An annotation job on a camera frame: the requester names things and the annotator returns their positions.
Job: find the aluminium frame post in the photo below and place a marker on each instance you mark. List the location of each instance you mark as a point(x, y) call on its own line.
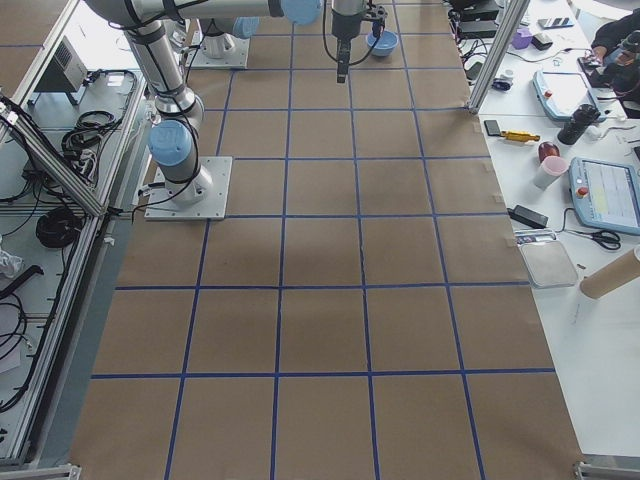
point(513, 13)

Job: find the black smartphone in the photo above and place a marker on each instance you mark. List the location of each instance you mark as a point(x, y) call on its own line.
point(492, 128)

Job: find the black water bottle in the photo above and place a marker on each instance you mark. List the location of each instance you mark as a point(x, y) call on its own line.
point(573, 129)

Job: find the pink white cup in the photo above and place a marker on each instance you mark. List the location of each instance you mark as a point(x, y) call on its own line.
point(549, 171)

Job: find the red apple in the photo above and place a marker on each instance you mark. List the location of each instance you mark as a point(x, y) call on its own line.
point(547, 149)

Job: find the far blue teach pendant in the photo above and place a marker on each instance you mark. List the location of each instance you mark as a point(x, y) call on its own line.
point(561, 93)

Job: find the yellow cylindrical tool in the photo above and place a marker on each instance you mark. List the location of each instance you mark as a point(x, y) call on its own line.
point(519, 136)

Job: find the cardboard tube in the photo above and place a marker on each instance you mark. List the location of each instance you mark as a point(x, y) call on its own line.
point(612, 276)

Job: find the near blue teach pendant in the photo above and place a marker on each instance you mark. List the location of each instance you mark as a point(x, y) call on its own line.
point(605, 195)

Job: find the blue ceramic bowl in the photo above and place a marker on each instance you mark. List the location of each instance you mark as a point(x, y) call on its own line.
point(384, 45)

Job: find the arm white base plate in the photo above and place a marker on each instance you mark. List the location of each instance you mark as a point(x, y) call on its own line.
point(205, 197)
point(232, 60)

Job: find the brown grid paper mat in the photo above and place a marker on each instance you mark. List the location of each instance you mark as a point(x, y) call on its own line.
point(361, 313)

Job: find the black power adapter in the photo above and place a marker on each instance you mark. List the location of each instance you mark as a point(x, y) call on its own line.
point(528, 217)

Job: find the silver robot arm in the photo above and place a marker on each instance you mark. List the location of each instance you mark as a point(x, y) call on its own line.
point(219, 35)
point(173, 143)

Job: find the purple plastic block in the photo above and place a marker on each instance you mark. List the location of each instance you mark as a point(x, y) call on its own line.
point(522, 38)

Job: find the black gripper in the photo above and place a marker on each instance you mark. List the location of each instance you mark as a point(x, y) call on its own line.
point(343, 26)

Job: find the black scissors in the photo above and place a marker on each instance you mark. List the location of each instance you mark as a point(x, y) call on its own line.
point(606, 239)

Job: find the blue teach pendant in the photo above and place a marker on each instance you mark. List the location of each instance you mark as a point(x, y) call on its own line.
point(605, 195)
point(561, 93)

